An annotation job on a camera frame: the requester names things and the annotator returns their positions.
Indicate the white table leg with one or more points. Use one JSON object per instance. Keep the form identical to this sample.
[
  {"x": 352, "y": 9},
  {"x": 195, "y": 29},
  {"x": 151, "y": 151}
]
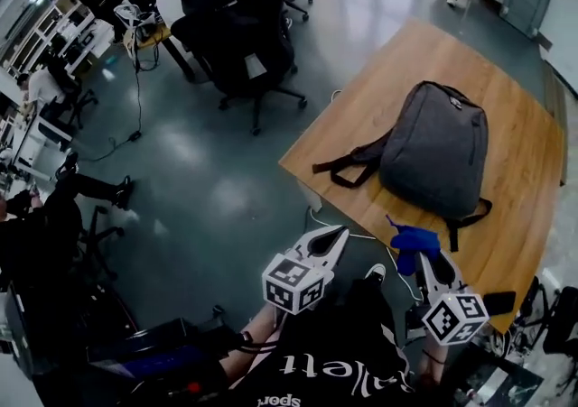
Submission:
[{"x": 311, "y": 197}]

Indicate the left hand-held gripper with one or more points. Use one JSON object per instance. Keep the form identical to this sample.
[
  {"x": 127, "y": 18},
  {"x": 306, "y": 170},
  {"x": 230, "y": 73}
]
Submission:
[{"x": 291, "y": 283}]

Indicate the white workbench row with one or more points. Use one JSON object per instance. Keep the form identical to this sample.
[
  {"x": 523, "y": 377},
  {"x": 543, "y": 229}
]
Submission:
[{"x": 27, "y": 143}]

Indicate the grey backpack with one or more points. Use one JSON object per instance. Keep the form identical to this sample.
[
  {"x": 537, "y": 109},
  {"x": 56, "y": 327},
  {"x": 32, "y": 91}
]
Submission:
[{"x": 438, "y": 157}]

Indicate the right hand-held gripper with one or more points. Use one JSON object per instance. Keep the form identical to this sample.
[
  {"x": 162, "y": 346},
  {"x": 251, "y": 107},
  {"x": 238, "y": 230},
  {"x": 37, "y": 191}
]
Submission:
[{"x": 456, "y": 319}]

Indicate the person's left forearm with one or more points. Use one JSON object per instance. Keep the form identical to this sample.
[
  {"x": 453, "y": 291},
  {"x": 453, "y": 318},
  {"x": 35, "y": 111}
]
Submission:
[{"x": 253, "y": 351}]

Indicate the white mesh office chair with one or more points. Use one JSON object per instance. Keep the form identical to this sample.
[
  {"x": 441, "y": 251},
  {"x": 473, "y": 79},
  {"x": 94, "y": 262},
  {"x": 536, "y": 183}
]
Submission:
[{"x": 128, "y": 12}]

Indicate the person's white shoe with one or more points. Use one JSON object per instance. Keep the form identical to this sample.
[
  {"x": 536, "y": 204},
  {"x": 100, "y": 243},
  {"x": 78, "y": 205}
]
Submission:
[{"x": 375, "y": 271}]

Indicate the black wristwatch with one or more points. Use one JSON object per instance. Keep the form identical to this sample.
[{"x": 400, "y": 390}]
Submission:
[{"x": 246, "y": 337}]

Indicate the black mesh office chair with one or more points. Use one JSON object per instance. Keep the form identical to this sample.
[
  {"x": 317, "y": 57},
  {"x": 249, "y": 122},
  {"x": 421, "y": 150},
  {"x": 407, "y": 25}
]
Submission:
[{"x": 244, "y": 44}]

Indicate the wooden plank stack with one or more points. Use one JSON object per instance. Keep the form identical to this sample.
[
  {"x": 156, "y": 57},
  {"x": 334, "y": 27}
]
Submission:
[{"x": 557, "y": 103}]

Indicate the black smartphone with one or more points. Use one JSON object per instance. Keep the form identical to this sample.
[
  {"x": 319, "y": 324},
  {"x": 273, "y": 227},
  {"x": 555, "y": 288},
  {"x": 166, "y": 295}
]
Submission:
[{"x": 501, "y": 303}]

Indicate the blue cloth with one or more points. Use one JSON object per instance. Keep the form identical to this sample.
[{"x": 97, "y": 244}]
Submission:
[{"x": 415, "y": 243}]

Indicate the black equipment case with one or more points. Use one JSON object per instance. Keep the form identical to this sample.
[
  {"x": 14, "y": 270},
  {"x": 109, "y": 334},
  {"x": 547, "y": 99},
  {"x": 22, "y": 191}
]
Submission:
[{"x": 158, "y": 351}]

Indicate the person's right forearm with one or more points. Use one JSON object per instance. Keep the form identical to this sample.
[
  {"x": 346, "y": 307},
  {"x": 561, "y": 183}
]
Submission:
[{"x": 433, "y": 364}]

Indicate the black glossy desk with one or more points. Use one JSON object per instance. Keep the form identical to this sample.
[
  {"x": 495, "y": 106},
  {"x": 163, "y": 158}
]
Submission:
[{"x": 496, "y": 382}]

